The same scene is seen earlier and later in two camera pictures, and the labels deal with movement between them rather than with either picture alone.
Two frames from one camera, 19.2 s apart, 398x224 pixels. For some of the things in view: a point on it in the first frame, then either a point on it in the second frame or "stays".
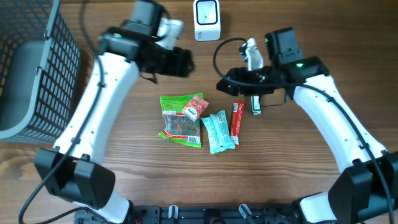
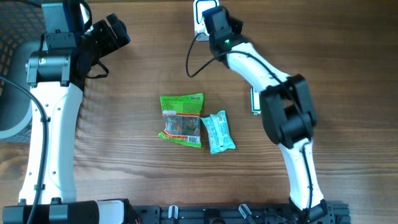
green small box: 256,104 stays
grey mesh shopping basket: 40,70 stays
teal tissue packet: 219,135 stays
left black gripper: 182,62 -> 104,34
